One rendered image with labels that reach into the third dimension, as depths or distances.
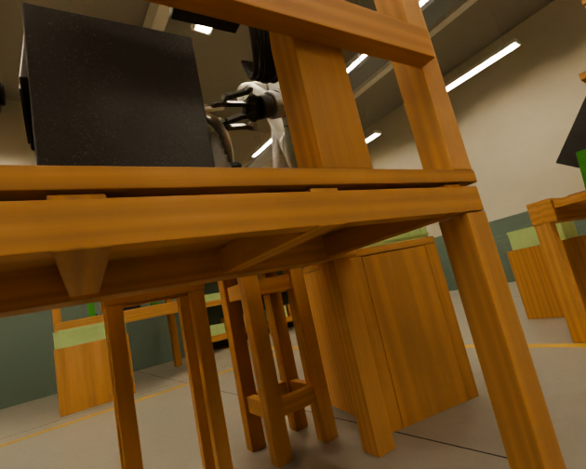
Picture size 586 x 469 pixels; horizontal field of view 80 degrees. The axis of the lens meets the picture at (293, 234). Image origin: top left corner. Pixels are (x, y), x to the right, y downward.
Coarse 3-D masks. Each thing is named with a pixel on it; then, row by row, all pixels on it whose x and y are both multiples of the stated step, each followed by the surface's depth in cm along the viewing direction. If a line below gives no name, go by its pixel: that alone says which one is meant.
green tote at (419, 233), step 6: (420, 228) 181; (402, 234) 176; (408, 234) 177; (414, 234) 178; (420, 234) 179; (426, 234) 181; (384, 240) 171; (390, 240) 172; (396, 240) 174; (402, 240) 175; (366, 246) 167; (372, 246) 168
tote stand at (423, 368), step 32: (384, 256) 166; (416, 256) 172; (320, 288) 191; (384, 288) 162; (416, 288) 168; (320, 320) 196; (384, 320) 158; (416, 320) 164; (448, 320) 170; (320, 352) 202; (384, 352) 154; (416, 352) 160; (448, 352) 166; (384, 384) 151; (416, 384) 156; (448, 384) 162; (416, 416) 152
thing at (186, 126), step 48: (48, 48) 61; (96, 48) 65; (144, 48) 70; (192, 48) 76; (48, 96) 59; (96, 96) 63; (144, 96) 68; (192, 96) 73; (48, 144) 57; (96, 144) 61; (144, 144) 65; (192, 144) 70
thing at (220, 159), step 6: (210, 138) 91; (216, 138) 89; (216, 144) 90; (216, 150) 91; (222, 150) 89; (216, 156) 92; (222, 156) 90; (216, 162) 94; (222, 162) 91; (228, 162) 89
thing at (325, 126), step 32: (384, 0) 108; (416, 0) 107; (288, 64) 78; (320, 64) 78; (288, 96) 79; (320, 96) 75; (352, 96) 80; (416, 96) 101; (320, 128) 73; (352, 128) 78; (416, 128) 102; (448, 128) 97; (320, 160) 71; (352, 160) 75; (448, 160) 94
